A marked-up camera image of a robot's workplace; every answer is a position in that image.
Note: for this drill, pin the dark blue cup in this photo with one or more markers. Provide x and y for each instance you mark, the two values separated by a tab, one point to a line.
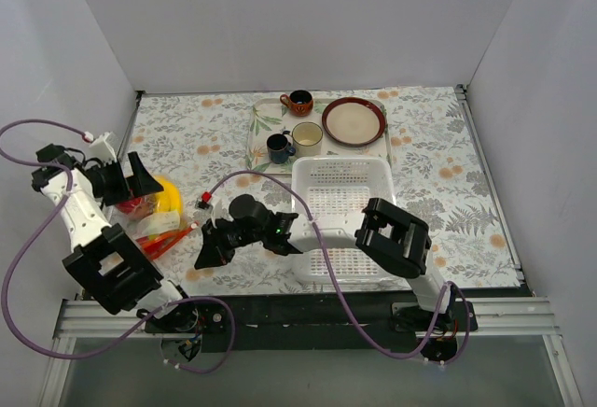
279	148

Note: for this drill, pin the yellow fake banana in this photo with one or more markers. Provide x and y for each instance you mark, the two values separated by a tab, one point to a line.
167	207

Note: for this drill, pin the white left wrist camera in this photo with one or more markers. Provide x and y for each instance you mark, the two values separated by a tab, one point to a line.
103	148

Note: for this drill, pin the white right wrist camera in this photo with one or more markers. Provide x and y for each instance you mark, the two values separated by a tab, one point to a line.
212	206

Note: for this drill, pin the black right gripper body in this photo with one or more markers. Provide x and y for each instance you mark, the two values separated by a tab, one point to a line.
219	240

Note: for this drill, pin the cream mug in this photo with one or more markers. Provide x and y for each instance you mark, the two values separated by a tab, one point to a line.
307	139

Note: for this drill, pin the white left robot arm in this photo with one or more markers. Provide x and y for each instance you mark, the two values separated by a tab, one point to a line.
104	259

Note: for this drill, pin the clear zip top bag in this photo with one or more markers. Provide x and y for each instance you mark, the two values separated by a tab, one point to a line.
154	245

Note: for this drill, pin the brown orange cup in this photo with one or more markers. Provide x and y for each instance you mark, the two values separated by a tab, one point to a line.
299	103

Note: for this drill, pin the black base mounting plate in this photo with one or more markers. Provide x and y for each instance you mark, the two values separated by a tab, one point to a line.
362	320

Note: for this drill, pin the white plastic basket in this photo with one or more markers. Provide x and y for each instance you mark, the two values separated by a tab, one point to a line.
335	190

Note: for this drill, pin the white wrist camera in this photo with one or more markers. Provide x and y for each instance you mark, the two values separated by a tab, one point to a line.
212	206
103	148

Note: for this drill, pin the aluminium frame rail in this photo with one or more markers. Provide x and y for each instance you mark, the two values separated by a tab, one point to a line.
520	316

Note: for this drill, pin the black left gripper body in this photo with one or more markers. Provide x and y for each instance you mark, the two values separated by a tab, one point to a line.
129	177

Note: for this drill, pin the floral serving tray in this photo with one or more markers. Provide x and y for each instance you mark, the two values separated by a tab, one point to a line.
269	117

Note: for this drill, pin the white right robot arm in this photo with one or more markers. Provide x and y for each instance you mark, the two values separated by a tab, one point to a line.
395	240

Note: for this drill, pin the red fake apple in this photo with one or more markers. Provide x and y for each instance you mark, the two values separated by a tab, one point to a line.
132	208

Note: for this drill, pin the floral tablecloth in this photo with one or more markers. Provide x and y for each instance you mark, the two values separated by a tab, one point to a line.
218	141

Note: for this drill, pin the red rimmed cream plate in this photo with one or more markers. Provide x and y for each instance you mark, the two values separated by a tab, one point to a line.
353	121

